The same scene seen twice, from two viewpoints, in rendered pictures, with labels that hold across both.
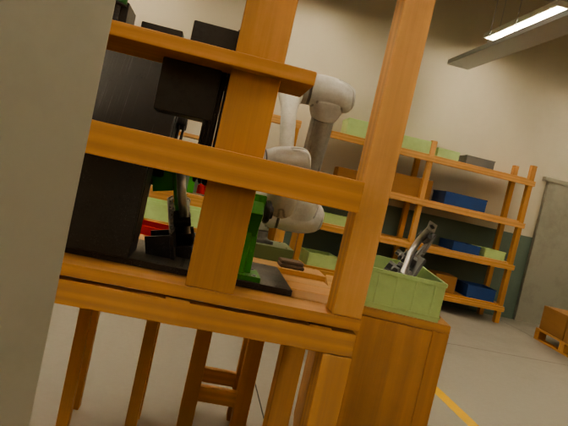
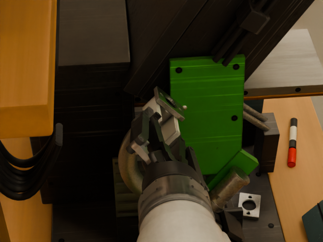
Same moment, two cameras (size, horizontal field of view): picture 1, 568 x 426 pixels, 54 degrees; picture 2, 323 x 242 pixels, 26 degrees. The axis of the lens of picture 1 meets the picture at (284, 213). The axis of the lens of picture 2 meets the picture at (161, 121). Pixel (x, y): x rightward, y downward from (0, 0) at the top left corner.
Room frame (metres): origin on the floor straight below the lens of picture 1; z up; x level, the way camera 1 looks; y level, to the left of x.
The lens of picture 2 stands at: (1.90, -0.39, 1.94)
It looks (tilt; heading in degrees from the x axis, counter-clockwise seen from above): 45 degrees down; 93
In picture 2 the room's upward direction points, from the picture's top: straight up
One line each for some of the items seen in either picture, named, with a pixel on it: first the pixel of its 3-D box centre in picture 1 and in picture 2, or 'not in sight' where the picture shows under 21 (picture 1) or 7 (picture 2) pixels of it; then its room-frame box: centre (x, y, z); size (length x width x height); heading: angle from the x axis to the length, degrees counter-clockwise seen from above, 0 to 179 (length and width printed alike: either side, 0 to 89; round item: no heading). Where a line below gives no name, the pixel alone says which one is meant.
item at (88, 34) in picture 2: (95, 191); (82, 83); (1.70, 0.58, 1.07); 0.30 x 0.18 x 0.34; 98
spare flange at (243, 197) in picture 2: not in sight; (249, 206); (2.02, 0.44, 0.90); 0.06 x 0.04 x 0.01; 83
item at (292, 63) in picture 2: not in sight; (211, 67); (1.94, 0.59, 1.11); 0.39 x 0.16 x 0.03; 8
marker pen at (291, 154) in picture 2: not in sight; (292, 141); (2.12, 0.61, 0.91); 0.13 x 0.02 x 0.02; 83
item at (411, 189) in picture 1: (409, 220); not in sight; (7.52, -1.69, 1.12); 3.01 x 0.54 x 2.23; 99
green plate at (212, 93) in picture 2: (166, 172); (204, 104); (1.93, 0.43, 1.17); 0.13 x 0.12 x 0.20; 98
